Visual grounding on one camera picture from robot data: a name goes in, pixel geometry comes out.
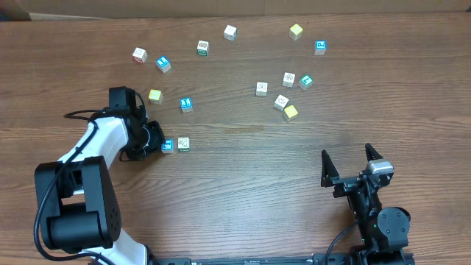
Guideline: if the wooden block yellow far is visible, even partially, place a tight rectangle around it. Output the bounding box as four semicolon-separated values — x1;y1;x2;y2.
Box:
289;24;303;40

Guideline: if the cardboard back board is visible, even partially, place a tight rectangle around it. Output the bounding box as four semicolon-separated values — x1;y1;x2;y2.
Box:
1;0;470;21

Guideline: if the wooden block blue P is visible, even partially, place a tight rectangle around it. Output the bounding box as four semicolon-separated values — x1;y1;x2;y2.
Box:
314;40;327;55

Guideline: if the wooden block red trim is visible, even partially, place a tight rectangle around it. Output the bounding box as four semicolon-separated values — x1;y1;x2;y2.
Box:
255;82;268;96

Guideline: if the wooden block yellow B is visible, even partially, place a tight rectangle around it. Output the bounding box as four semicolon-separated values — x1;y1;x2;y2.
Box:
283;105;298;122

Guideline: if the wooden block red sided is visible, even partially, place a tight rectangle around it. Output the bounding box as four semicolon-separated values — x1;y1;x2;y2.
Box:
282;72;295;88

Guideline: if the wooden block pink trim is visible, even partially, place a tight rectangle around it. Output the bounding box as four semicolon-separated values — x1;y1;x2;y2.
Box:
132;47;148;63

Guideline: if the wooden block green trim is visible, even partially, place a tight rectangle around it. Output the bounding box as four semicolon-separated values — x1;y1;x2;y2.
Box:
177;137;191;152

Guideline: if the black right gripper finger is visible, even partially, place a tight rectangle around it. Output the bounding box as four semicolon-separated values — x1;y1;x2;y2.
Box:
365;143;383;161
321;149;340;188

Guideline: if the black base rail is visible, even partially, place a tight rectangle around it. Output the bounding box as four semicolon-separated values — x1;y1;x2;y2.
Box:
149;253;415;265

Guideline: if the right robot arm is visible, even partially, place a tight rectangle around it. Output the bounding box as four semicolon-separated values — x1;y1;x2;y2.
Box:
313;144;415;265

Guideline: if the wooden block yellow left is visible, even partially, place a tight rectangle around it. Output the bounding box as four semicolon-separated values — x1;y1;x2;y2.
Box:
148;89;163;105

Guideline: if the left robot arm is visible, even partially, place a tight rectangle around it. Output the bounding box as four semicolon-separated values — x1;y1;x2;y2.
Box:
33;86;165;264

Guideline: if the wooden block blue middle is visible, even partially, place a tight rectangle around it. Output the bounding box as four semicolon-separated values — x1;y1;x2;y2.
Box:
180;97;193;113

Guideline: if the wooden block far white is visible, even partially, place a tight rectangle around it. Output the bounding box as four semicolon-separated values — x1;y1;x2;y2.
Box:
224;25;237;41

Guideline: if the wooden block green seven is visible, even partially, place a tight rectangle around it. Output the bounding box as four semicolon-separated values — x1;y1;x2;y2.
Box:
299;74;314;91

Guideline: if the wooden block green H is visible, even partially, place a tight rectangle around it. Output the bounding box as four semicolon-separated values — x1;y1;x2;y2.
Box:
274;94;289;111

